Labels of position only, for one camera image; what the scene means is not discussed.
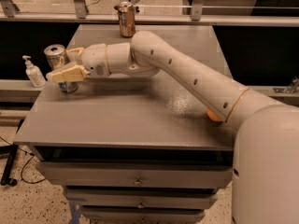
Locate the grey metal railing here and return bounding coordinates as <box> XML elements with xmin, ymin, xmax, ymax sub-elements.
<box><xmin>0</xmin><ymin>0</ymin><xmax>299</xmax><ymax>27</ymax></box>

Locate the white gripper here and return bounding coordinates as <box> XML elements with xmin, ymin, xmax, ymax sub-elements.
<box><xmin>46</xmin><ymin>44</ymin><xmax>110</xmax><ymax>83</ymax></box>

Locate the bottom grey drawer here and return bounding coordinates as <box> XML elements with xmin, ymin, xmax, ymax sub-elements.
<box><xmin>80</xmin><ymin>207</ymin><xmax>205</xmax><ymax>223</ymax></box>

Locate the grey drawer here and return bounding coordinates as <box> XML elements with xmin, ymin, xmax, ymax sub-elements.
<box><xmin>64</xmin><ymin>189</ymin><xmax>217</xmax><ymax>210</ymax></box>
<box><xmin>80</xmin><ymin>207</ymin><xmax>205</xmax><ymax>223</ymax></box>
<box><xmin>36</xmin><ymin>161</ymin><xmax>232</xmax><ymax>189</ymax></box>

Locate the top grey drawer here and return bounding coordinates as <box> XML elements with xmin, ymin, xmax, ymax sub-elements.
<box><xmin>36</xmin><ymin>161</ymin><xmax>232</xmax><ymax>189</ymax></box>

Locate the silver blue redbull can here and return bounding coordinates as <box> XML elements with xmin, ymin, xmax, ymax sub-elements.
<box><xmin>44</xmin><ymin>44</ymin><xmax>78</xmax><ymax>93</ymax></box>

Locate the orange fruit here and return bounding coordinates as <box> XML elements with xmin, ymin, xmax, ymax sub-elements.
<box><xmin>206</xmin><ymin>109</ymin><xmax>221</xmax><ymax>122</ymax></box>

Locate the black floor cable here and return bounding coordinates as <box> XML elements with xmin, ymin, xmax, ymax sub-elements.
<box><xmin>0</xmin><ymin>136</ymin><xmax>47</xmax><ymax>185</ymax></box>

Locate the middle grey drawer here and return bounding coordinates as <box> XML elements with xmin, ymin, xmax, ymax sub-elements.
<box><xmin>64</xmin><ymin>189</ymin><xmax>217</xmax><ymax>210</ymax></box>

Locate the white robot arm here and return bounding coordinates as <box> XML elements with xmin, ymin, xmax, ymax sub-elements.
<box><xmin>46</xmin><ymin>31</ymin><xmax>299</xmax><ymax>224</ymax></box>

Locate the white pump sanitizer bottle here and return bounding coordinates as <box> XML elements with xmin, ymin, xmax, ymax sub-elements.
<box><xmin>22</xmin><ymin>55</ymin><xmax>46</xmax><ymax>88</ymax></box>

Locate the black stand leg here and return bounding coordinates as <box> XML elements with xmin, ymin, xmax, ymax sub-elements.
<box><xmin>0</xmin><ymin>119</ymin><xmax>26</xmax><ymax>187</ymax></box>

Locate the gold beverage can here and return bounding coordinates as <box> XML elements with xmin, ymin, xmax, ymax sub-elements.
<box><xmin>114</xmin><ymin>1</ymin><xmax>135</xmax><ymax>37</ymax></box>

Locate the grey drawer cabinet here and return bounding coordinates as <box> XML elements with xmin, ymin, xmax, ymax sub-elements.
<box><xmin>13</xmin><ymin>23</ymin><xmax>237</xmax><ymax>224</ymax></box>

